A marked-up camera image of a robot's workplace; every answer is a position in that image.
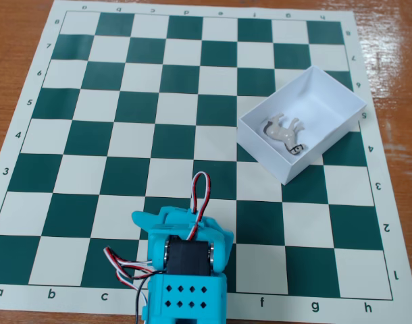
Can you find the green and white chess mat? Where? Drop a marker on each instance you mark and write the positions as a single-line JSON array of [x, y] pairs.
[[179, 111]]

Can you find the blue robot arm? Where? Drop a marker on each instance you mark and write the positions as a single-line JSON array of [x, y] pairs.
[[185, 300]]

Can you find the white open cardboard box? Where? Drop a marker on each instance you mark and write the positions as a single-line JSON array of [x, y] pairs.
[[327, 101]]

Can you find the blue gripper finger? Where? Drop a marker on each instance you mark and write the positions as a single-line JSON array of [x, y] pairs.
[[147, 220]]

